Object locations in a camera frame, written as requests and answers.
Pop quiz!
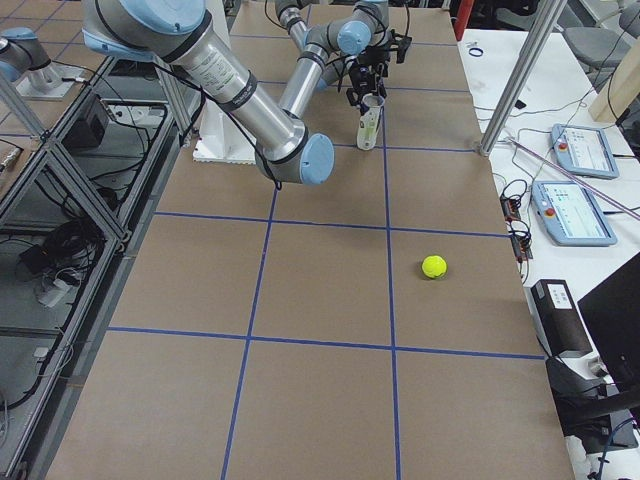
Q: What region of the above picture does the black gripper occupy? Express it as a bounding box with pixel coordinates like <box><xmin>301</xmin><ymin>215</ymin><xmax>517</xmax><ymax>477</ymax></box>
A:
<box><xmin>346</xmin><ymin>43</ymin><xmax>394</xmax><ymax>105</ymax></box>

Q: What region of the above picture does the clear tennis ball can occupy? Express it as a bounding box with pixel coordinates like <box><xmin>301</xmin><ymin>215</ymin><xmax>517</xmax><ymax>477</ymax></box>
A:
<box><xmin>356</xmin><ymin>94</ymin><xmax>385</xmax><ymax>151</ymax></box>

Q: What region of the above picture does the yellow tennis ball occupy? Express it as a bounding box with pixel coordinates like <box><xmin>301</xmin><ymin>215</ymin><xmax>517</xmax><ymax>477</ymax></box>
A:
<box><xmin>421</xmin><ymin>255</ymin><xmax>448</xmax><ymax>279</ymax></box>

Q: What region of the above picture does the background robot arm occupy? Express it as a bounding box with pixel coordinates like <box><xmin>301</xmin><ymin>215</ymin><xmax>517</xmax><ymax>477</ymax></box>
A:
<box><xmin>1</xmin><ymin>27</ymin><xmax>86</xmax><ymax>101</ymax></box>

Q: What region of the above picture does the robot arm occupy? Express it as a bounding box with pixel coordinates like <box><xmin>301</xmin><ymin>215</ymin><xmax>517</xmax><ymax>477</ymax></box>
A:
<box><xmin>83</xmin><ymin>1</ymin><xmax>335</xmax><ymax>185</ymax></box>
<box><xmin>274</xmin><ymin>1</ymin><xmax>392</xmax><ymax>118</ymax></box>

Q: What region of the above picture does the far blue teach pendant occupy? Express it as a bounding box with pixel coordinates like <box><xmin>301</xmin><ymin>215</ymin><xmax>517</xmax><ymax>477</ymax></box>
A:
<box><xmin>551</xmin><ymin>124</ymin><xmax>619</xmax><ymax>179</ymax></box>

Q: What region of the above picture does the blue teach pendant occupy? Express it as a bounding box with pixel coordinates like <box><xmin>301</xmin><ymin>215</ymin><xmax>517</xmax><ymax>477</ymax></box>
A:
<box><xmin>531</xmin><ymin>181</ymin><xmax>617</xmax><ymax>247</ymax></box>
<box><xmin>551</xmin><ymin>124</ymin><xmax>619</xmax><ymax>179</ymax></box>

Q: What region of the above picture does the office chair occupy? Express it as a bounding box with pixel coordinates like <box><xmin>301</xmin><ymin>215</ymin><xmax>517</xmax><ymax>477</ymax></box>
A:
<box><xmin>563</xmin><ymin>1</ymin><xmax>639</xmax><ymax>71</ymax></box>

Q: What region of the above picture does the near blue teach pendant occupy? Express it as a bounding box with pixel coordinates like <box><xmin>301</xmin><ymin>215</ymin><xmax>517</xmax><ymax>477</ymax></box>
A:
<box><xmin>531</xmin><ymin>181</ymin><xmax>617</xmax><ymax>247</ymax></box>

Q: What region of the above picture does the black power box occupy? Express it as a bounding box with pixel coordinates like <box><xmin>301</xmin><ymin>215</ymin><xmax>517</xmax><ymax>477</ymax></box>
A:
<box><xmin>62</xmin><ymin>95</ymin><xmax>109</xmax><ymax>150</ymax></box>

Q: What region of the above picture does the black box with label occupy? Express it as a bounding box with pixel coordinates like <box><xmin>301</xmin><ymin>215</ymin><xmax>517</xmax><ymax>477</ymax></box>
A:
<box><xmin>530</xmin><ymin>279</ymin><xmax>593</xmax><ymax>358</ymax></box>

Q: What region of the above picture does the black monitor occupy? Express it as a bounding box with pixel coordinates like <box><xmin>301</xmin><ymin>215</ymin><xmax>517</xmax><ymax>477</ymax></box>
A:
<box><xmin>578</xmin><ymin>254</ymin><xmax>639</xmax><ymax>389</ymax></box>

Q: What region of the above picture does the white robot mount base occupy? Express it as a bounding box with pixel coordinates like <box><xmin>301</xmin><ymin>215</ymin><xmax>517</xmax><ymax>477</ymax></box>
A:
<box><xmin>193</xmin><ymin>101</ymin><xmax>255</xmax><ymax>165</ymax></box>

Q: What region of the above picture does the aluminium frame post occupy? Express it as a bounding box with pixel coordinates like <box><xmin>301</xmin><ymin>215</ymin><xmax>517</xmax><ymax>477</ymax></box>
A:
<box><xmin>478</xmin><ymin>0</ymin><xmax>567</xmax><ymax>157</ymax></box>

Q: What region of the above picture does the aluminium frame rack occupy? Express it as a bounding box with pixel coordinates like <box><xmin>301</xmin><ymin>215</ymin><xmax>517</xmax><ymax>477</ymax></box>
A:
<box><xmin>1</xmin><ymin>59</ymin><xmax>201</xmax><ymax>479</ymax></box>

